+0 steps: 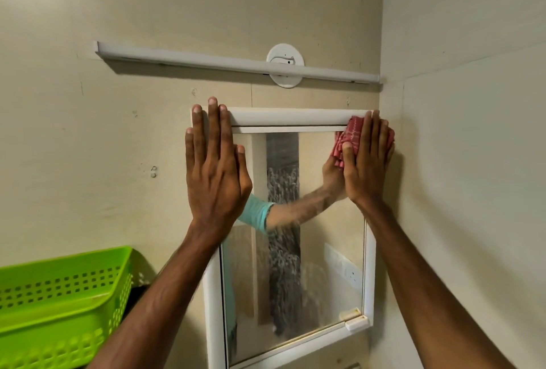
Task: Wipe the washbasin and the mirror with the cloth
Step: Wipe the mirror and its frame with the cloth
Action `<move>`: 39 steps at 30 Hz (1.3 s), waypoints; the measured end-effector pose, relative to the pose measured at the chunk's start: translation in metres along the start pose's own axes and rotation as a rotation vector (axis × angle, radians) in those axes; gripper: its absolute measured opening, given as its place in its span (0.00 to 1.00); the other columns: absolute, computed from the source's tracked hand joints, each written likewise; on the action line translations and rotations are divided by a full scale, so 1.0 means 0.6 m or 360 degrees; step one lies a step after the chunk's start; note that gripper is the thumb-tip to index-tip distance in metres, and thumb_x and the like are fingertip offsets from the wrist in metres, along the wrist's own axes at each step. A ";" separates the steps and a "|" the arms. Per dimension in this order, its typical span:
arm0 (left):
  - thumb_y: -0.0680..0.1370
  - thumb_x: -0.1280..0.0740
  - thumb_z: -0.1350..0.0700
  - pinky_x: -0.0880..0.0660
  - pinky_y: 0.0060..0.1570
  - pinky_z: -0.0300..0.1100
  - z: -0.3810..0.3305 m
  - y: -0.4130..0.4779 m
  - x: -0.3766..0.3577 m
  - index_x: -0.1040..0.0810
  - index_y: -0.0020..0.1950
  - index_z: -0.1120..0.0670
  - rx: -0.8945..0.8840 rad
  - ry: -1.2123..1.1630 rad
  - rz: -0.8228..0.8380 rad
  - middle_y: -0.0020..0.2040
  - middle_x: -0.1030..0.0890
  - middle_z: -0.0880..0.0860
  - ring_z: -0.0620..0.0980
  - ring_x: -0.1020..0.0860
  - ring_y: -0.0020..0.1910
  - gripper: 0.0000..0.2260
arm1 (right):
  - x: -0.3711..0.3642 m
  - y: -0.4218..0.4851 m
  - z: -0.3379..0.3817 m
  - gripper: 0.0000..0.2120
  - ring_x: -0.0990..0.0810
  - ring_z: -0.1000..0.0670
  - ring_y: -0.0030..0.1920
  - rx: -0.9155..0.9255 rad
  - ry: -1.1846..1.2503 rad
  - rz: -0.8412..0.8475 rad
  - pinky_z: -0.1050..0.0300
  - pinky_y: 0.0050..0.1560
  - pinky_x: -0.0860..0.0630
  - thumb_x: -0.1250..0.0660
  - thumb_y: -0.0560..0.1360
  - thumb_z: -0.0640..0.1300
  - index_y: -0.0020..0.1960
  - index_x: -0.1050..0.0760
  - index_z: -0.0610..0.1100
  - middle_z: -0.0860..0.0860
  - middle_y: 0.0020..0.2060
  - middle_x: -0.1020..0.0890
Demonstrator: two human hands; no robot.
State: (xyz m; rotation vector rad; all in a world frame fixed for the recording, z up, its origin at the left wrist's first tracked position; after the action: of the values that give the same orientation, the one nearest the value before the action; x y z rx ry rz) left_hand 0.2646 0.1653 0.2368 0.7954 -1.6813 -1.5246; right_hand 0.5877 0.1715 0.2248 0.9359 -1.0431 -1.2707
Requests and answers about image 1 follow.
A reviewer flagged white wall lamp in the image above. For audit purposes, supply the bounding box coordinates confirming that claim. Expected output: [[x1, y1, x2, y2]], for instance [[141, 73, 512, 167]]
[[266, 43, 306, 88]]

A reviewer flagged person's right hand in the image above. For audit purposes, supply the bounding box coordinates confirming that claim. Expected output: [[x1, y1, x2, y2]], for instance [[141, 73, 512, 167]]
[[341, 110, 395, 207]]

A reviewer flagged green plastic basket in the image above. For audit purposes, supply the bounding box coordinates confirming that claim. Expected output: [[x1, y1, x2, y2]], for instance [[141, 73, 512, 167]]
[[0, 246, 148, 369]]

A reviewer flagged person's right forearm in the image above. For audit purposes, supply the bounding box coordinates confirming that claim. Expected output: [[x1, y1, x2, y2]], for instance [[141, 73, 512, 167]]
[[354, 198, 517, 369]]

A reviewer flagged white tube light fixture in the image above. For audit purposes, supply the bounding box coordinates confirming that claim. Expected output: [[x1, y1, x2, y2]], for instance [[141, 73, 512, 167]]
[[94, 41, 380, 85]]

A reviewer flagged red checked cloth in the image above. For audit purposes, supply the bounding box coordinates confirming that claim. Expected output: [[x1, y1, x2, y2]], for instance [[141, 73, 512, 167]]
[[332, 115, 395, 169]]

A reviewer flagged person's left forearm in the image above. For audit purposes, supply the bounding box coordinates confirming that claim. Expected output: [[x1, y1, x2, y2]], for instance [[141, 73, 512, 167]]
[[85, 219, 239, 369]]

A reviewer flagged person's left hand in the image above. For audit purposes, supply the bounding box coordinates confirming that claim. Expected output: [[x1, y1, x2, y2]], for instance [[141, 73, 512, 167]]
[[184, 96, 253, 233]]

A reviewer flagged white framed mirror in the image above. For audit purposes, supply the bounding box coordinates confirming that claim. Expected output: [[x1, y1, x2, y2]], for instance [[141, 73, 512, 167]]
[[189, 107, 378, 369]]

